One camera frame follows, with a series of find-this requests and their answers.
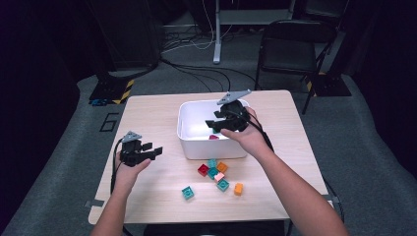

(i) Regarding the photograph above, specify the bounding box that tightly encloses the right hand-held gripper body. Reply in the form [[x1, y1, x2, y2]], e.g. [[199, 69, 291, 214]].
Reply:
[[214, 88, 253, 133]]

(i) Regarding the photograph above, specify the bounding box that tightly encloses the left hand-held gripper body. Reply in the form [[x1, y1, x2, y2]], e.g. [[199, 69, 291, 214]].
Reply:
[[119, 131, 156, 167]]

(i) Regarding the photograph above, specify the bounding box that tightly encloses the white plastic bin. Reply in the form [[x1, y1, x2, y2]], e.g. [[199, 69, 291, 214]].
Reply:
[[176, 98, 252, 160]]

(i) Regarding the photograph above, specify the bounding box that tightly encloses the person's left hand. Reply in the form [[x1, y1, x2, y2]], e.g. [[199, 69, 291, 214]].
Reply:
[[112, 151, 152, 195]]

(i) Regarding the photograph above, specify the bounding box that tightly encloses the person's right hand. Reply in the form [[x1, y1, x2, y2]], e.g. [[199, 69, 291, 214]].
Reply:
[[219, 106, 275, 160]]

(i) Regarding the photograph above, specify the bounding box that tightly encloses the black yellow striped stand base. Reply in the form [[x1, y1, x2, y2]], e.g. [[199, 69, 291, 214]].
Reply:
[[89, 72, 136, 105]]

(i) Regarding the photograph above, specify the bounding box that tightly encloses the black folding chair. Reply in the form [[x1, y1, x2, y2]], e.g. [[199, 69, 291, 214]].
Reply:
[[255, 19, 338, 116]]

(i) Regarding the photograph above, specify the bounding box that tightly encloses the person's dark clothing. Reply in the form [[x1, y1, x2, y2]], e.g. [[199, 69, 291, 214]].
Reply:
[[143, 220, 286, 236]]

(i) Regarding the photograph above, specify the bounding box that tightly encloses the black curtain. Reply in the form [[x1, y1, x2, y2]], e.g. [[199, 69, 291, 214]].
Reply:
[[0, 0, 82, 227], [340, 0, 417, 180]]

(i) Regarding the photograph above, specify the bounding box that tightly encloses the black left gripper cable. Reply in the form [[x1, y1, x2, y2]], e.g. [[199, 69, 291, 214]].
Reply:
[[110, 139, 134, 236]]

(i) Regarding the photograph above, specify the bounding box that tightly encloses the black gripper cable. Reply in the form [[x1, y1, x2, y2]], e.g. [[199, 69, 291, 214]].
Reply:
[[247, 119, 345, 227], [110, 139, 134, 236]]

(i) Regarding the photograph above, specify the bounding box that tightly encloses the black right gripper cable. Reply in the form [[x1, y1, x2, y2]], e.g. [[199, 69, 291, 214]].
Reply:
[[247, 119, 345, 227]]

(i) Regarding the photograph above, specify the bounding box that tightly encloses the black floor cable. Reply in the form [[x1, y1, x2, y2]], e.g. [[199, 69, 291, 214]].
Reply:
[[183, 65, 262, 91], [159, 58, 232, 92]]

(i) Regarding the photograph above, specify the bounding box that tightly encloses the white desk frame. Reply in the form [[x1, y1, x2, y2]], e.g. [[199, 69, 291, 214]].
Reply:
[[212, 0, 296, 65]]

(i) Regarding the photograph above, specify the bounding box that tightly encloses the white floor cable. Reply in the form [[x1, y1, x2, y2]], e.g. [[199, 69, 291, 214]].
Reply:
[[161, 0, 234, 53]]

